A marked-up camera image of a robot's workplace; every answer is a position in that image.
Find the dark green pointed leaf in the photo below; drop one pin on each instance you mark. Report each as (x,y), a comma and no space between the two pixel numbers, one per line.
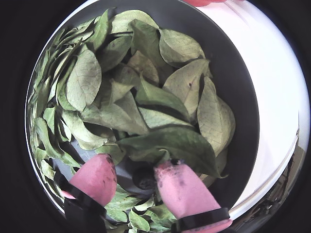
(158,97)

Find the dark green curled leaf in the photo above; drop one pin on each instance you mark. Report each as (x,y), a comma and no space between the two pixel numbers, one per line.
(145,38)

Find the dark blueberry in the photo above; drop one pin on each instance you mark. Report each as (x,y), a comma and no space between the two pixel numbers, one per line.
(144,180)

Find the pale green folded leaf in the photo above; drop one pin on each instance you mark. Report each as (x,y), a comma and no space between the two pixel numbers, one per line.
(121,116)

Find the pink padded gripper finger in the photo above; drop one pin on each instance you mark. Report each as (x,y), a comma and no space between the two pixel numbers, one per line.
(184,191)
(94,179)

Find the pale green broad leaf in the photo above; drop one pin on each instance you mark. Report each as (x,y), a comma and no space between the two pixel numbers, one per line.
(179,47)

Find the large dark green leaf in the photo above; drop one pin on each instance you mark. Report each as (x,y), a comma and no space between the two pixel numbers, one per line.
(179,143)

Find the long pale crinkled leaf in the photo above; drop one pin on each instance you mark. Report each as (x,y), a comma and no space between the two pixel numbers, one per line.
(215,121)

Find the pale yellow-green veined leaf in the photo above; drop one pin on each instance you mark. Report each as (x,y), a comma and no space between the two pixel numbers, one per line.
(160,119)

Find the red object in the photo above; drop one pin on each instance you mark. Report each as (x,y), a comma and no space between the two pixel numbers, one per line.
(201,2)

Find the pale oval veined leaf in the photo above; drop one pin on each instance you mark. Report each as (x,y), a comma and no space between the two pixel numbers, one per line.
(83,77)

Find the shiny steel bowl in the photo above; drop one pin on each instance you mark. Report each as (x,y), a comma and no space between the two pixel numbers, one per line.
(238,80)

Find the pale leaf with dark dot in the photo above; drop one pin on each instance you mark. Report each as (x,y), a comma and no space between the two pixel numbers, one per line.
(187,85)

